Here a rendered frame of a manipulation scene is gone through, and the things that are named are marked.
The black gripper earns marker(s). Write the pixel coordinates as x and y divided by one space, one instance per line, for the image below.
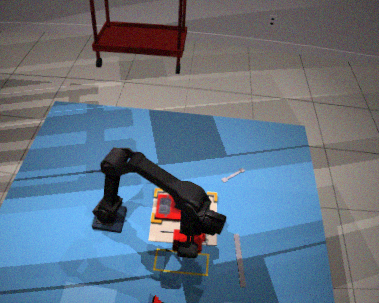
188 249

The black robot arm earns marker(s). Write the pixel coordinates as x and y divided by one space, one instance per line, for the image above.
190 198

